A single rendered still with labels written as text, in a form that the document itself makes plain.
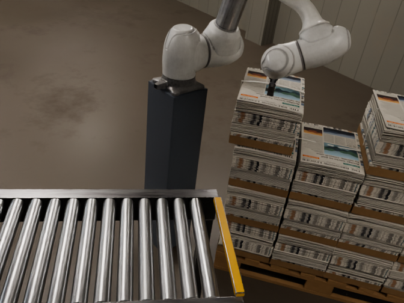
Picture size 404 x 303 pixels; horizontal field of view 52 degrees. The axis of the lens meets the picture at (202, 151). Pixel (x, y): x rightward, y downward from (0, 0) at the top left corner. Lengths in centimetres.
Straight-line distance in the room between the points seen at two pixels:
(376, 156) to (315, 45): 68
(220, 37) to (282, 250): 112
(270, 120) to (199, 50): 43
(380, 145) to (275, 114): 45
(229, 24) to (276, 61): 58
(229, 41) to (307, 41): 58
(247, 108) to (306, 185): 46
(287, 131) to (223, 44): 48
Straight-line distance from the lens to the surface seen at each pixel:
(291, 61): 135
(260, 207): 207
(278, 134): 184
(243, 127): 184
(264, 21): 562
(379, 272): 233
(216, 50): 191
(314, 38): 139
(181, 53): 183
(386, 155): 189
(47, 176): 303
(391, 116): 194
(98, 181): 295
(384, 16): 498
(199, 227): 149
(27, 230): 151
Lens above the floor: 185
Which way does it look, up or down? 34 degrees down
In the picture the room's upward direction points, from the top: 7 degrees clockwise
